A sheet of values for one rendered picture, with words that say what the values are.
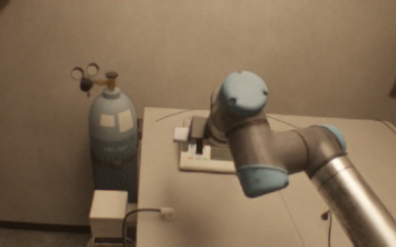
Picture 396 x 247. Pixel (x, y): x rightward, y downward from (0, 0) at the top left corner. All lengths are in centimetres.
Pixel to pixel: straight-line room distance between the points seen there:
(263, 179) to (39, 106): 152
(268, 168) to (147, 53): 119
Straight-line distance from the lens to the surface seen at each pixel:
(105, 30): 151
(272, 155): 43
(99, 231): 103
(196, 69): 156
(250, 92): 44
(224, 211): 75
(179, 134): 64
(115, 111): 128
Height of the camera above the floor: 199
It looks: 31 degrees down
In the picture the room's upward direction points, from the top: 9 degrees clockwise
